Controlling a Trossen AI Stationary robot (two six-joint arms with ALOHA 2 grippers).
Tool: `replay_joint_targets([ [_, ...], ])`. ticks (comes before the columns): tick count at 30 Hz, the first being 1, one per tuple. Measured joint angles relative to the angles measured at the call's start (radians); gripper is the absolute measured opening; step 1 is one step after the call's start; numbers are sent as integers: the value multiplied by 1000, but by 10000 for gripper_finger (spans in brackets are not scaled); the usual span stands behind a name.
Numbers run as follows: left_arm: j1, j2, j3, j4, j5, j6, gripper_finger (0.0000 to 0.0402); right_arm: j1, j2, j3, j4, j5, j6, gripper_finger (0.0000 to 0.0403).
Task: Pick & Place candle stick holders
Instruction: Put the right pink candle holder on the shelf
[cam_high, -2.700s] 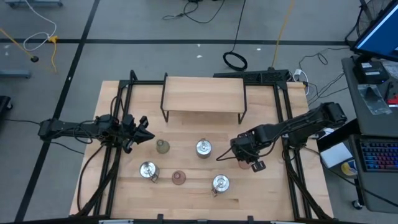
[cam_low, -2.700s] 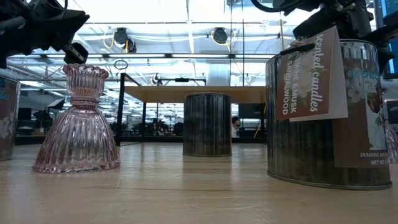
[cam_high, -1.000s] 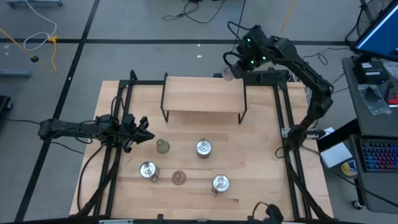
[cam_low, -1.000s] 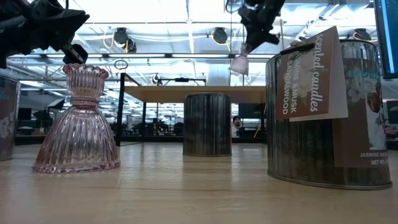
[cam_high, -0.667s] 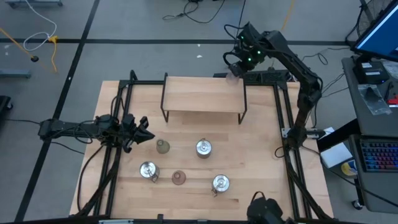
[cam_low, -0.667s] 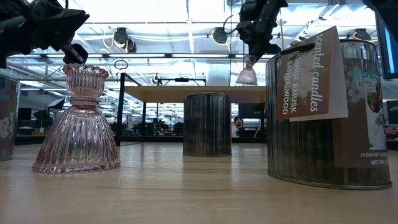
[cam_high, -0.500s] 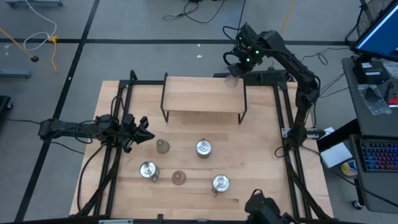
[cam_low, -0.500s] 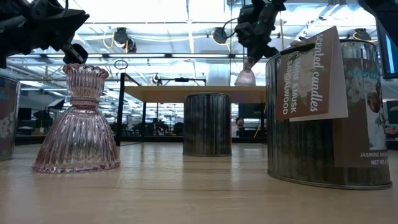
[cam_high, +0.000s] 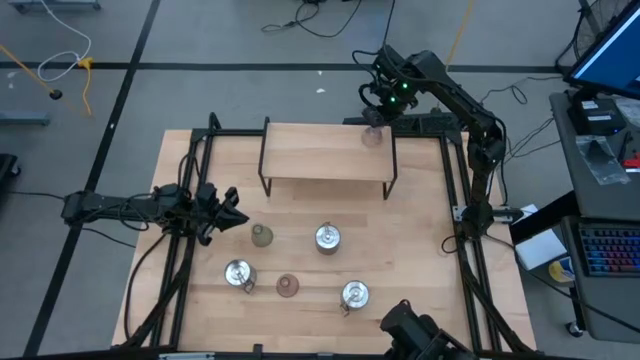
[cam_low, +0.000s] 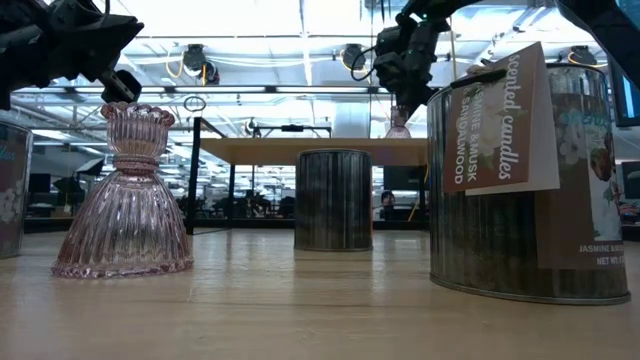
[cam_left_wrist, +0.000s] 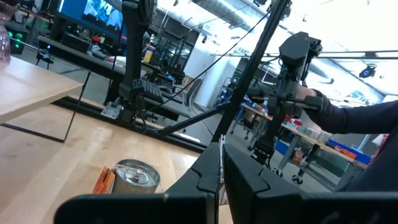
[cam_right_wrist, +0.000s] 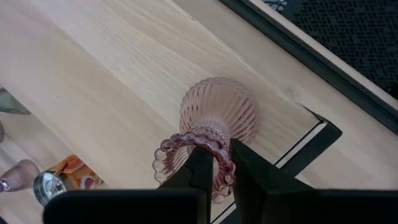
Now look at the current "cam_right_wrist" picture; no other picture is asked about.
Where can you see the black aluminium table frame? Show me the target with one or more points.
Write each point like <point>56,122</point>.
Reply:
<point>311,59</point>

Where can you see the metal scented candle tin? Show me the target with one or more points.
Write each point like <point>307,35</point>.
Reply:
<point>49,186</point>

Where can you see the pink glass candlestick holder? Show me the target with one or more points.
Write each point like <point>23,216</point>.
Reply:
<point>18,175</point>
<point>217,102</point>

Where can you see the wooden shelf with black legs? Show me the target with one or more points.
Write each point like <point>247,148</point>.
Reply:
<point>109,77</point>

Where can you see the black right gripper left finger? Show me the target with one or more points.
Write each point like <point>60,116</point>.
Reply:
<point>186,205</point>

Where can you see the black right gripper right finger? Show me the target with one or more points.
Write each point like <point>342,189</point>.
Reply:
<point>280,202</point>

